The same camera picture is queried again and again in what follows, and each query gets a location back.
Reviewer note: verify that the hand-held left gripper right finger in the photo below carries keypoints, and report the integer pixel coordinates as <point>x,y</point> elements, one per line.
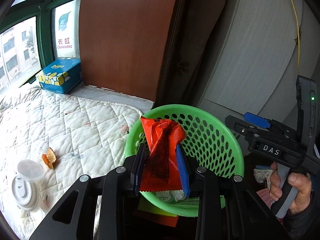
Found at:
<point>181,170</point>

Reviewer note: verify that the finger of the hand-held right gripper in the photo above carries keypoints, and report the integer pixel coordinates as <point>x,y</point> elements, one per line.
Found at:
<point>257,120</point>
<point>236,125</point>

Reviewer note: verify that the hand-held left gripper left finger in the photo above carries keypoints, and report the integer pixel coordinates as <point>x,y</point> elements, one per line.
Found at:
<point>140,170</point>

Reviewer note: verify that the red snack wrapper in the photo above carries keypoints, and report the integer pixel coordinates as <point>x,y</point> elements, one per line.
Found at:
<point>160,160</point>

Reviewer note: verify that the green perforated plastic basket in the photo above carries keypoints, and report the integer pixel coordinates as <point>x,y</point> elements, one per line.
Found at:
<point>212,135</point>

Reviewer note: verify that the orange peel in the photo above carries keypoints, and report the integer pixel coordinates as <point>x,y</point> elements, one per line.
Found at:
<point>50,158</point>

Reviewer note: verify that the white plastic cup lid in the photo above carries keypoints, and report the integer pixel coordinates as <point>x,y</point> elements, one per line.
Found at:
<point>25,195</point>

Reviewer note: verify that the person's right forearm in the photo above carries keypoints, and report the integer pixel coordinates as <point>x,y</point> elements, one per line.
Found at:
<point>300,226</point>

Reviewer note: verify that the person's right hand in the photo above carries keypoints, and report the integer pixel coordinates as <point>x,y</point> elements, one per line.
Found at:
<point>298,183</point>

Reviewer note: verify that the crumpled white tissue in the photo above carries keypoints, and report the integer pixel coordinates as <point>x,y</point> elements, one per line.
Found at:
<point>178,195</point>

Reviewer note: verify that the square white packet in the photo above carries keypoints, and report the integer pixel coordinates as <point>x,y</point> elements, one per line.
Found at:
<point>163,196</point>

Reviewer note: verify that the white patterned cloth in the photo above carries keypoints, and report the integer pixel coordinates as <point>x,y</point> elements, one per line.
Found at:
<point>262,175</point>

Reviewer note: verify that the orange flat box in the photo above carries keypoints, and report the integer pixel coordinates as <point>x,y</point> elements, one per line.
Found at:
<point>160,217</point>

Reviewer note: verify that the pink cloth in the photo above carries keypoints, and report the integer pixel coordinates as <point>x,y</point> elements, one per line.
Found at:
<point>263,197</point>

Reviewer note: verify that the white wood-grain board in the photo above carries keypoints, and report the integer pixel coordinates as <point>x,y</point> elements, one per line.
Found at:
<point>250,55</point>

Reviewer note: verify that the white quilted mattress pad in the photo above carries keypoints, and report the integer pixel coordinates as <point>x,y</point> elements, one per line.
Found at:
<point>87,130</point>

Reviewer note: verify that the dark floral panel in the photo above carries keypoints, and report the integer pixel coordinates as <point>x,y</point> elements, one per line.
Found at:
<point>195,42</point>

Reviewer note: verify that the blue tissue box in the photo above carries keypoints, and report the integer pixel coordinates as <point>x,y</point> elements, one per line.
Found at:
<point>62,80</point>

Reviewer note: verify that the brown wooden headboard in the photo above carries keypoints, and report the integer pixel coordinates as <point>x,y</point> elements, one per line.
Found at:
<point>125,35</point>

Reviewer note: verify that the white window poster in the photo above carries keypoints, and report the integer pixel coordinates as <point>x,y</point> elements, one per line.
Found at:
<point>66,35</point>

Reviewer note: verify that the green window frame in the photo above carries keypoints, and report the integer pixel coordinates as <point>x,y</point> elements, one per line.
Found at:
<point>45,30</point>

